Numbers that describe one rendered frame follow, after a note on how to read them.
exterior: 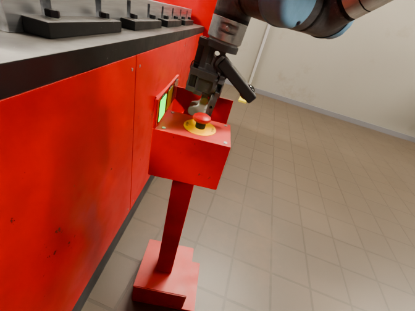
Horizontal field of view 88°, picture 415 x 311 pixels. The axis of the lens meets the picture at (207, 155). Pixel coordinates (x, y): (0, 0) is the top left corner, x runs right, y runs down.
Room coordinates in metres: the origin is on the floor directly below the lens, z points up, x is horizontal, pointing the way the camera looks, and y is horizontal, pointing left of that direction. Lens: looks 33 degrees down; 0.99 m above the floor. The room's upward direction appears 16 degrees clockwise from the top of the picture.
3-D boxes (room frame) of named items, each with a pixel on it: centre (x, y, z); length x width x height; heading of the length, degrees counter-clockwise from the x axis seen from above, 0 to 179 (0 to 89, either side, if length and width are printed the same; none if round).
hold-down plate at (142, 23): (0.98, 0.39, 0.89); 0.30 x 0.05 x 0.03; 1
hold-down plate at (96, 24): (0.58, 0.39, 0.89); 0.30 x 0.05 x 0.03; 1
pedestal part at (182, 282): (0.47, 0.02, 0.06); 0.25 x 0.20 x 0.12; 94
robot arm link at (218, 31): (0.52, 0.03, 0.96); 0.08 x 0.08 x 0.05
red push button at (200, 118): (0.42, 0.03, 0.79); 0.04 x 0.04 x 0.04
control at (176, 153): (0.47, 0.05, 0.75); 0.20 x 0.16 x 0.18; 4
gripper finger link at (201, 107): (0.50, 0.05, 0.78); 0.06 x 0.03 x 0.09; 94
